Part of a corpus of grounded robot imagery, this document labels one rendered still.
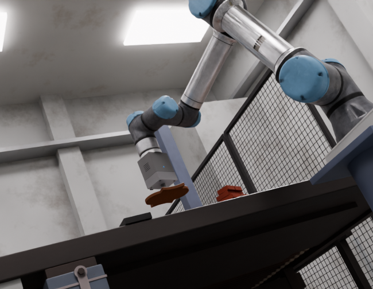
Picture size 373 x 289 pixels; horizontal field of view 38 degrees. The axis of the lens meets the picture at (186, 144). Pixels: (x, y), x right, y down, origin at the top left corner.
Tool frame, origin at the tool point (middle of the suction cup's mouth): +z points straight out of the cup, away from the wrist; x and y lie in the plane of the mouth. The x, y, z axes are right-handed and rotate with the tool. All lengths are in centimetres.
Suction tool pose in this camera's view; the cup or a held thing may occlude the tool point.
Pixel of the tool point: (167, 197)
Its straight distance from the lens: 171.9
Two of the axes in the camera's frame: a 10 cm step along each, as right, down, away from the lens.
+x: 6.5, -5.4, -5.4
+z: 3.7, 8.4, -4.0
